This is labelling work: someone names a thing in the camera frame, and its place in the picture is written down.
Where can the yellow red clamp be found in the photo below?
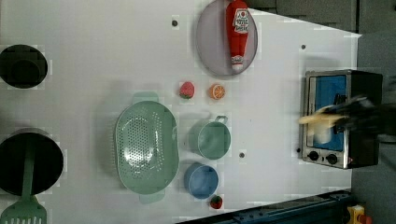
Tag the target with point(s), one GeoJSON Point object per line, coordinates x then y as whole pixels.
{"type": "Point", "coordinates": [358, 216]}

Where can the blue bowl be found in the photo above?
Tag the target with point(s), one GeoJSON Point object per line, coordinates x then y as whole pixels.
{"type": "Point", "coordinates": [201, 181]}

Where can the green oval colander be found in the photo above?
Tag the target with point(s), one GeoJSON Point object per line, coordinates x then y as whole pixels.
{"type": "Point", "coordinates": [145, 139]}

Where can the large black round pan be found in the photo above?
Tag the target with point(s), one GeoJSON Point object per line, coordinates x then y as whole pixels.
{"type": "Point", "coordinates": [48, 166]}

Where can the green cup with handle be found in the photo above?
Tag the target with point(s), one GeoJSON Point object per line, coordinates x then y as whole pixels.
{"type": "Point", "coordinates": [210, 139]}

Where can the silver black toaster oven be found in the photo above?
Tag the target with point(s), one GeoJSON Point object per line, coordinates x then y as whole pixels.
{"type": "Point", "coordinates": [340, 148]}

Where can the blue metal frame rail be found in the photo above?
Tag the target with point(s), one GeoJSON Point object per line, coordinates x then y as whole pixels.
{"type": "Point", "coordinates": [326, 208]}

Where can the green slotted spatula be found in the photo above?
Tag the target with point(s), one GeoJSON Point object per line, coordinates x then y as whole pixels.
{"type": "Point", "coordinates": [27, 210]}

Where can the red plush ketchup bottle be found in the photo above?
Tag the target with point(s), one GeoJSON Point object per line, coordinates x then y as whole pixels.
{"type": "Point", "coordinates": [237, 23]}

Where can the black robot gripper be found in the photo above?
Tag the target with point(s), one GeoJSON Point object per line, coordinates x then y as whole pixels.
{"type": "Point", "coordinates": [363, 116]}

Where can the grey round plate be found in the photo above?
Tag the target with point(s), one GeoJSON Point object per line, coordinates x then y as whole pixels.
{"type": "Point", "coordinates": [212, 42]}

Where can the small red strawberry toy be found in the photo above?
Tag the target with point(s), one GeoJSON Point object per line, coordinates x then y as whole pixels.
{"type": "Point", "coordinates": [216, 202]}

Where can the small black round pot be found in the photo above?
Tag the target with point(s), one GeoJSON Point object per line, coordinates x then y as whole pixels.
{"type": "Point", "coordinates": [22, 66]}

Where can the orange slice toy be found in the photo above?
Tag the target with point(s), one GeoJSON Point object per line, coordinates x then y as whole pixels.
{"type": "Point", "coordinates": [216, 91]}

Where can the plush peeled banana toy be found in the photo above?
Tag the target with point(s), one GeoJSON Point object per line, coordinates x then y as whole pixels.
{"type": "Point", "coordinates": [319, 124]}

